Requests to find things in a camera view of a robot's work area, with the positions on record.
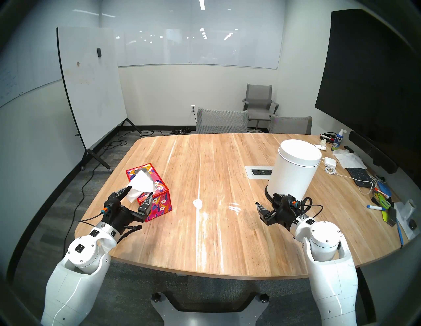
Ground grey office chair with armrests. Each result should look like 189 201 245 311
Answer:
242 84 279 133

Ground grey mesh chair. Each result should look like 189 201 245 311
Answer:
196 108 249 134

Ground flat white paper towel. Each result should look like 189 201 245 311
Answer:
333 150 368 170

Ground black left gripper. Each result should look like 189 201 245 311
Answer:
101 186 154 231

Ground black keyboard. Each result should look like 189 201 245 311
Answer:
346 168 374 188

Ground grey fabric chair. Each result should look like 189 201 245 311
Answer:
269 115 313 135

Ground white pedal trash bin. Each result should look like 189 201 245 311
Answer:
265 139 322 202

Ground black video bar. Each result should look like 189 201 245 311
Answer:
348 131 398 175

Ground red floral tissue box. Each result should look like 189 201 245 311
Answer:
126 163 172 222

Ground black table leg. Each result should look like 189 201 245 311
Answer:
357 268 377 324

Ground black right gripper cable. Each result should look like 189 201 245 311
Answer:
298 197 324 221

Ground rolling whiteboard with black stand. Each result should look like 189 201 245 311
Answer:
57 27 143 173

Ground large black wall screen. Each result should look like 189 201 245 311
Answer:
315 9 421 171

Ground wide glass wall board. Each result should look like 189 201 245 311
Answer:
100 0 284 69

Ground whiteboard cleaner spray bottle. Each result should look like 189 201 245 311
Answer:
331 129 347 151

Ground white table power outlet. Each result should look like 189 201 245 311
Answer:
245 166 273 179

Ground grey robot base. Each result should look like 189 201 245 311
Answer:
151 292 269 326

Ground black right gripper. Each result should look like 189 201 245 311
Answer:
255 193 304 231

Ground side wall glass board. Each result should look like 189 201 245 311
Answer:
0 0 101 109

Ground green handled scissors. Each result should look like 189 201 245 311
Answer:
373 192 392 211

